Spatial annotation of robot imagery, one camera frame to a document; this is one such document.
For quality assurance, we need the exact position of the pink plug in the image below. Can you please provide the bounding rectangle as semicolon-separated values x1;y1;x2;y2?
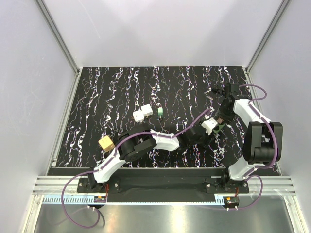
217;118;224;124

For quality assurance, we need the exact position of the green power strip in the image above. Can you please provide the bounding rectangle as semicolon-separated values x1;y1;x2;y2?
213;124;226;134

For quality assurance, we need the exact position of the green usb charger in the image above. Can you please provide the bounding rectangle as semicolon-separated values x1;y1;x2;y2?
157;106;163;120

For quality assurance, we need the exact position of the white charger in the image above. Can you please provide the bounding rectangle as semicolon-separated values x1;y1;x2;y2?
141;104;153;117

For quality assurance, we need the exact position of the white plug adapter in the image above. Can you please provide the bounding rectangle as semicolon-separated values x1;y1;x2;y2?
133;110;145;123

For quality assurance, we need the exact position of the beige cube socket adapter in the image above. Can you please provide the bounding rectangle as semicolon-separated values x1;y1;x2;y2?
98;135;115;152

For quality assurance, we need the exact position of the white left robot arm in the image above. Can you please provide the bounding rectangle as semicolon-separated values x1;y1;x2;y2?
87;123;214;192

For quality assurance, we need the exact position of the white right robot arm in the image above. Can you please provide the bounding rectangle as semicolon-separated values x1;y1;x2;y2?
212;83;283;193

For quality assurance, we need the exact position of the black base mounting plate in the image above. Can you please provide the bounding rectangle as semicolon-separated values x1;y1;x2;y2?
46;166;250;195

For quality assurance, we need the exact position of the metal front tray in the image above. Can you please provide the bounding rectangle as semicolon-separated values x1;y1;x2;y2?
35;196;295;233

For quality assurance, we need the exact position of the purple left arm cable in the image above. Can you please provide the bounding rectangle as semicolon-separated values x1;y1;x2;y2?
62;108;212;229

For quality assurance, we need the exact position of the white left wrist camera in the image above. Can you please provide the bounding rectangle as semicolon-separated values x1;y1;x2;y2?
201;117;218;135

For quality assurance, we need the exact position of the black coiled cable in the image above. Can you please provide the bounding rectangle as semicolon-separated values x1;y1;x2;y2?
211;84;229;97

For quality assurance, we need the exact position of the aluminium frame rail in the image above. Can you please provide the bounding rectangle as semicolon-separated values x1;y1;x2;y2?
20;0;80;233

